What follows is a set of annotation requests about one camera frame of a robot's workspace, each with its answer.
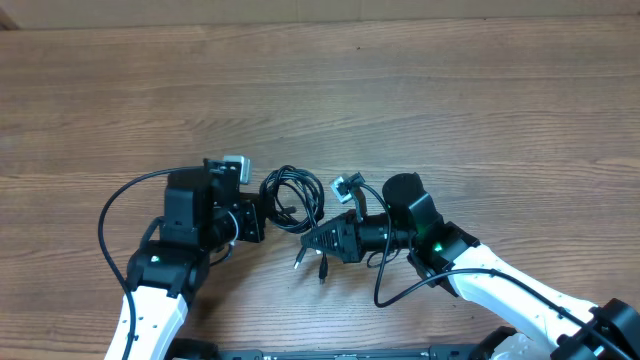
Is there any black USB cable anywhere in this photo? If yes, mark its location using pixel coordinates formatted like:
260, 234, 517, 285
257, 164, 331, 286

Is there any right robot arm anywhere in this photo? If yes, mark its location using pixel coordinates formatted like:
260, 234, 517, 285
301, 173, 639, 359

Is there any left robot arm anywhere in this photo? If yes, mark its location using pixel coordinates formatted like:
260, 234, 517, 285
106, 156, 265, 359

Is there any black left camera cable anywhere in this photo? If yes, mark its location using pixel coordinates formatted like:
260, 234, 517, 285
97, 166, 206, 360

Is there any black camera cable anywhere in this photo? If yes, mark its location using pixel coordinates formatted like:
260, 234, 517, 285
359, 183, 636, 360
97, 166, 206, 360

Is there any black right camera cable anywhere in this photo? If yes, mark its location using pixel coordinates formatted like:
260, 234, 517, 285
359, 183, 636, 360

